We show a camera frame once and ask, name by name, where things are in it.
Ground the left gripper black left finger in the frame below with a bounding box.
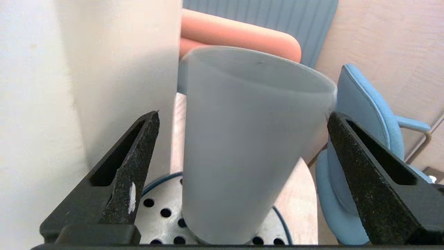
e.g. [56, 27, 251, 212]
[40, 110, 161, 243]

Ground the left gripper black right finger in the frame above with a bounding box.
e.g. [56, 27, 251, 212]
[327, 111, 444, 245]

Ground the grey plastic cup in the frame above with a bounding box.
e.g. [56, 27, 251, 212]
[181, 46, 338, 244]

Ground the large blue steel drip tray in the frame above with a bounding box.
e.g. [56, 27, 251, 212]
[134, 172, 293, 245]

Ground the light blue office chair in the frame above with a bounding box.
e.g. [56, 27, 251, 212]
[314, 63, 432, 245]

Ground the clear water dispenser white base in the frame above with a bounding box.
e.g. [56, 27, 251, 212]
[0, 0, 183, 249]

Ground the pink bench bolster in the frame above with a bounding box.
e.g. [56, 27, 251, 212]
[179, 9, 302, 64]

